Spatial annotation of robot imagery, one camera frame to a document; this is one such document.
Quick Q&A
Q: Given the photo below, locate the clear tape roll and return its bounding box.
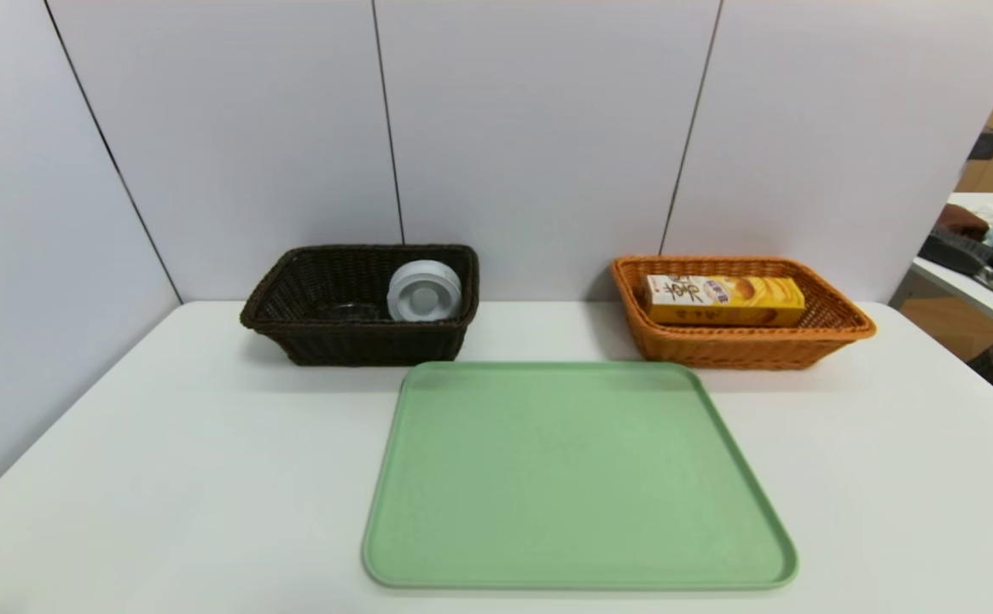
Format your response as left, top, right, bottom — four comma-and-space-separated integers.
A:
386, 260, 463, 323

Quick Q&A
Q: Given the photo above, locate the small glass jar black base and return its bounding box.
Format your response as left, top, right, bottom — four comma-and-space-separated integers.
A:
317, 300, 391, 323

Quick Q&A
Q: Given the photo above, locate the yellow potato chips box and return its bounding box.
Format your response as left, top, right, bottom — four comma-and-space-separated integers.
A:
644, 274, 806, 328

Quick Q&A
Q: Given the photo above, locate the dark brown wicker basket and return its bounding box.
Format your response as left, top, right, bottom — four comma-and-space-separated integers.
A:
240, 244, 480, 368

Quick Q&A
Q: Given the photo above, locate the orange wicker basket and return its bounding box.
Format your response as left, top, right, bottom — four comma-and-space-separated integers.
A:
612, 255, 878, 371

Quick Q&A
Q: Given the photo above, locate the light green plastic tray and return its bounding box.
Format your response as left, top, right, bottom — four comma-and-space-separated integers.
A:
362, 361, 799, 591

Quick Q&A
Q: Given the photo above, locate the black flat tool case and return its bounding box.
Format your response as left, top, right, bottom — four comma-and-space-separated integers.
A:
919, 226, 993, 315

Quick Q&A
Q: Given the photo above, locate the brown cloth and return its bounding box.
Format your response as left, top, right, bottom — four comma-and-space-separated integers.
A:
938, 204, 992, 241

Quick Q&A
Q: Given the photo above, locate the white side table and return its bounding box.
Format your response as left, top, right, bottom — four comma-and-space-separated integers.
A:
913, 192, 993, 337

